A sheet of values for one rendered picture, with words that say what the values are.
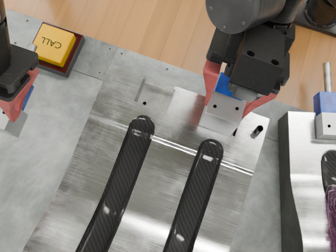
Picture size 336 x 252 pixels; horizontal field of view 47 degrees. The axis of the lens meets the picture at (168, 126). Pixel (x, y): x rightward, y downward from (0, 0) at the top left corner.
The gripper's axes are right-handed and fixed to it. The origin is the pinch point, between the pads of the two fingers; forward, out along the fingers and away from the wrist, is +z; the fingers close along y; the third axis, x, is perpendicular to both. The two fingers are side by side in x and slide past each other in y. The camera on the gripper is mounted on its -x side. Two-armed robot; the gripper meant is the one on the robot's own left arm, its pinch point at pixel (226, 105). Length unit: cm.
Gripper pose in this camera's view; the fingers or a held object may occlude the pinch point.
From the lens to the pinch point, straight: 54.9
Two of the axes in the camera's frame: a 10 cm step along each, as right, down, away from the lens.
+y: 9.4, 3.4, -0.1
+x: 2.4, -6.3, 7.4
